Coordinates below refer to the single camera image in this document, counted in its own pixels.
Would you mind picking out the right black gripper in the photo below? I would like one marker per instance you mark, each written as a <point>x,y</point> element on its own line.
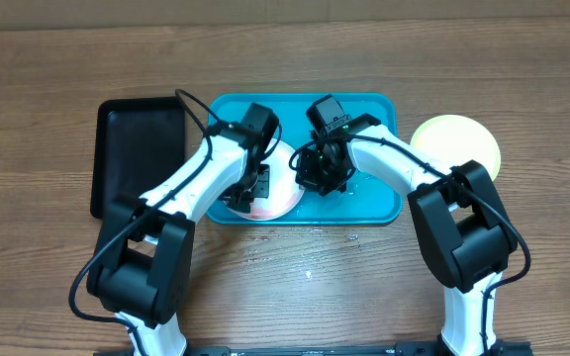
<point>316,180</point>

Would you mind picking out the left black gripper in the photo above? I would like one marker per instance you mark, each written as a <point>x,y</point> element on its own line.
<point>261,192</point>

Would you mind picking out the white round plate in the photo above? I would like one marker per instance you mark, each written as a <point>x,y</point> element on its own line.
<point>276,192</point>

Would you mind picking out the yellow green-rimmed round plate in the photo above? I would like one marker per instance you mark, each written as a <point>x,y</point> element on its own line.
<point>457,139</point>

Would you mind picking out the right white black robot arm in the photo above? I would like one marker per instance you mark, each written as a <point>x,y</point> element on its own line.
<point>447,174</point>

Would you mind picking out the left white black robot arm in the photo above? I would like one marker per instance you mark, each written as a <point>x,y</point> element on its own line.
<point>141,263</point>

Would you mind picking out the teal plastic serving tray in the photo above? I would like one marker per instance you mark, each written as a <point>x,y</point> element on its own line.
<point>366,199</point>

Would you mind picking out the black rectangular tray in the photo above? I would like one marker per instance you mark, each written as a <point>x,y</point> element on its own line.
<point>139,143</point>

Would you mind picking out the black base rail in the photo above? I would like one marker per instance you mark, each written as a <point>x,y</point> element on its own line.
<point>310,351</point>

